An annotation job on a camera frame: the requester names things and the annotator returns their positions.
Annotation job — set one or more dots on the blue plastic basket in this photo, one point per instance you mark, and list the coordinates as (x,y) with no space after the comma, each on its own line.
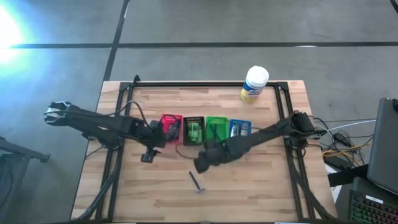
(231,122)

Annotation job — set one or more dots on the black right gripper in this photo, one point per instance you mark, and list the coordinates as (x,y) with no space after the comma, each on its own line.
(217,153)

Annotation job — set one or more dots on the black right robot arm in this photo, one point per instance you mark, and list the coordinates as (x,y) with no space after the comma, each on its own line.
(267,133)

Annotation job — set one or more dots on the black metal table frame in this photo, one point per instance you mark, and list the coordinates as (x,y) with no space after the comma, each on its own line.
(202,84)

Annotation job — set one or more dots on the red plastic basket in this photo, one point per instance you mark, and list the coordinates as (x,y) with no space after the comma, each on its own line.
(164,124)

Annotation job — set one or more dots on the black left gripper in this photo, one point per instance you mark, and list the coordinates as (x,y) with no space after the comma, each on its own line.
(157,135)

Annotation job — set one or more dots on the blue disposable razor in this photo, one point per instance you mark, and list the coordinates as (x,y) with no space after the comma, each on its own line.
(214,132)

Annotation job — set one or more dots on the black power adapter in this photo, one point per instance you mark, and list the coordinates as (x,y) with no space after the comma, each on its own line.
(334,161)

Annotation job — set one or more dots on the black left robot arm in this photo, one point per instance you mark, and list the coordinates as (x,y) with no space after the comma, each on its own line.
(93,123)

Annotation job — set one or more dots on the dark shaving cream tube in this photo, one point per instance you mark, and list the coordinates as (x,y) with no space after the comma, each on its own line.
(174,130)

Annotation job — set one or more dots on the green plastic basket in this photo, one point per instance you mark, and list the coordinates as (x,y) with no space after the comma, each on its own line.
(222,123)

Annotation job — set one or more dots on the white Lysol wipes canister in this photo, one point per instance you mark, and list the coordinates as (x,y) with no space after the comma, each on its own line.
(255,82)

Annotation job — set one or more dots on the grey laptop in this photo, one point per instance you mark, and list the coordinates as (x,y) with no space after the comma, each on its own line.
(384,143)

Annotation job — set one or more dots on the backlit rainbow keyboard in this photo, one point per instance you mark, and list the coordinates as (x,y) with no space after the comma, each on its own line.
(373,208)

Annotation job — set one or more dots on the black stand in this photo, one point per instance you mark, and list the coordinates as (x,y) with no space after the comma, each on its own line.
(18,152)

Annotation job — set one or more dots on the grey-blue deodorant bottle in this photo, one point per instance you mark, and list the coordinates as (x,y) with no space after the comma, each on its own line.
(245,129)

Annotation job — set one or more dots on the black plastic basket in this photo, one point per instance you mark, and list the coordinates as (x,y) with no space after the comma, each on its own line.
(185,137)

